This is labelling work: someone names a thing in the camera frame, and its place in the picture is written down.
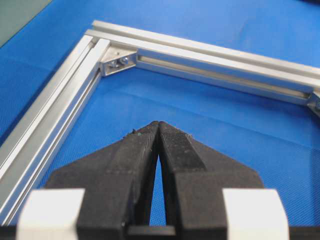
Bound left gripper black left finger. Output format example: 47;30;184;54
45;121;159;240

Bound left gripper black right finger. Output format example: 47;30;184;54
158;121;264;240

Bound square aluminium extrusion frame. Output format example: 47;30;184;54
0;23;320;226

